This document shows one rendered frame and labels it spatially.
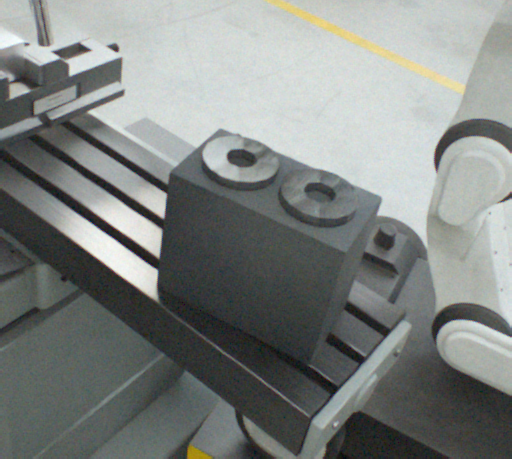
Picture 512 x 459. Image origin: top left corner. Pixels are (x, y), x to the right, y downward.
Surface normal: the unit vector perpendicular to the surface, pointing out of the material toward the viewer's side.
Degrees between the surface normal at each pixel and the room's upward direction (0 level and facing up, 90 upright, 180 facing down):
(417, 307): 0
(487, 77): 90
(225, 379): 90
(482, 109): 90
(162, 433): 0
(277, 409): 90
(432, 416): 0
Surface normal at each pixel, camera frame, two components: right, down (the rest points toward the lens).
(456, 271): -0.45, 0.50
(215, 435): 0.16, -0.77
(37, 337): 0.78, 0.48
